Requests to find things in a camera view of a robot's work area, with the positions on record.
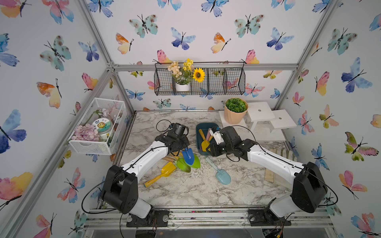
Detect green shovel yellow handle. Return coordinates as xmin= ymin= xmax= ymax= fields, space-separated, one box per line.
xmin=191 ymin=154 xmax=201 ymax=169
xmin=168 ymin=152 xmax=183 ymax=160

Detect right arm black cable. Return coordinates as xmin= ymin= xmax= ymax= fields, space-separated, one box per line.
xmin=226 ymin=124 xmax=339 ymax=209

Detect yellow plastic shovel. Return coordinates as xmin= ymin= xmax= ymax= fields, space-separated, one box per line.
xmin=198 ymin=129 xmax=210 ymax=152
xmin=144 ymin=162 xmax=176 ymax=187

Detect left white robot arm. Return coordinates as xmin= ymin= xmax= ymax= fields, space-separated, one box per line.
xmin=101 ymin=123 xmax=190 ymax=219

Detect white pot with flowers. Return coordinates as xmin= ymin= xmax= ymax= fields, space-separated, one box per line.
xmin=167 ymin=59 xmax=206 ymax=92

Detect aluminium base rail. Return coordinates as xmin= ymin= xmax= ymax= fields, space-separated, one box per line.
xmin=84 ymin=206 xmax=334 ymax=231

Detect pink artificial hydrangea flowers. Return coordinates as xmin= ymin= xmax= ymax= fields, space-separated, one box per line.
xmin=71 ymin=124 xmax=100 ymax=141

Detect round tin green lid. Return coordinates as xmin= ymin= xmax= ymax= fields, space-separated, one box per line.
xmin=92 ymin=118 xmax=112 ymax=134

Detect green shovel yellow handle left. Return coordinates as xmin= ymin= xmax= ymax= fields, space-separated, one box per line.
xmin=168 ymin=152 xmax=183 ymax=160

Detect green shovel wooden handle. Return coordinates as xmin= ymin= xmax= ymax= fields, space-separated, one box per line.
xmin=163 ymin=156 xmax=191 ymax=173

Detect blue shovel wooden handle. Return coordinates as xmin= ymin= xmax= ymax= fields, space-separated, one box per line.
xmin=182 ymin=148 xmax=195 ymax=166

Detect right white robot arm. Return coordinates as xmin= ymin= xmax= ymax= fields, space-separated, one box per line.
xmin=206 ymin=126 xmax=328 ymax=224

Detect white stepped wooden stand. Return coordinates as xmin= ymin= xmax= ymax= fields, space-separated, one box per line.
xmin=233 ymin=102 xmax=297 ymax=142

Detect teal plastic storage box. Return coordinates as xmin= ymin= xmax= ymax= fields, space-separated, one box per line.
xmin=196 ymin=123 xmax=222 ymax=157

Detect green shovel yellow handle rightmost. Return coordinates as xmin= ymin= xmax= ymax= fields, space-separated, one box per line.
xmin=191 ymin=154 xmax=201 ymax=169

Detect white wire wall basket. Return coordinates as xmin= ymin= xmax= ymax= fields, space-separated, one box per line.
xmin=68 ymin=98 xmax=127 ymax=155

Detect terracotta pot green plant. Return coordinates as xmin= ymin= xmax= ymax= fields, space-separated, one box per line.
xmin=224 ymin=98 xmax=249 ymax=125

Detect black wire wall basket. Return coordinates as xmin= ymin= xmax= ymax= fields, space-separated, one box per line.
xmin=153 ymin=61 xmax=247 ymax=96

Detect purple shovel pink handle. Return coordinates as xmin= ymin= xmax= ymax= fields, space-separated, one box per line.
xmin=206 ymin=128 xmax=212 ymax=141

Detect light blue shovel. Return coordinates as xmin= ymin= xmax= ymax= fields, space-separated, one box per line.
xmin=205 ymin=157 xmax=231 ymax=185

